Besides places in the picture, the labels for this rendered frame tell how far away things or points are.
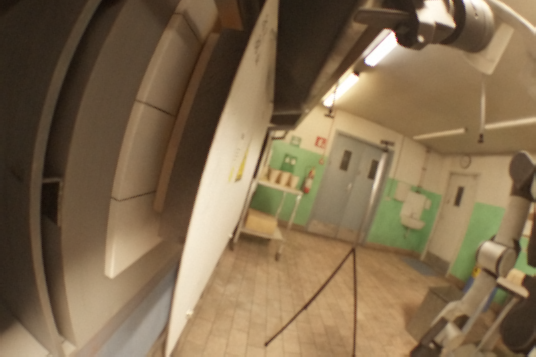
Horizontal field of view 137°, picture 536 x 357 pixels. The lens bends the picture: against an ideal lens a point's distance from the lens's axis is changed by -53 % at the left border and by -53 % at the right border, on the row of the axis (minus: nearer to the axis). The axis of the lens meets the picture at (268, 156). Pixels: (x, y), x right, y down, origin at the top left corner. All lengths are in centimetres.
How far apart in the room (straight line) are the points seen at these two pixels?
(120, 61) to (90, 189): 13
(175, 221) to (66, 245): 16
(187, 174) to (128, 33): 19
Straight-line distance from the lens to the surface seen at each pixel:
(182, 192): 32
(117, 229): 30
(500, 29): 40
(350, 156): 451
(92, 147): 24
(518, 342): 65
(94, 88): 22
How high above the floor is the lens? 117
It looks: level
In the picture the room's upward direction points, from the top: 17 degrees clockwise
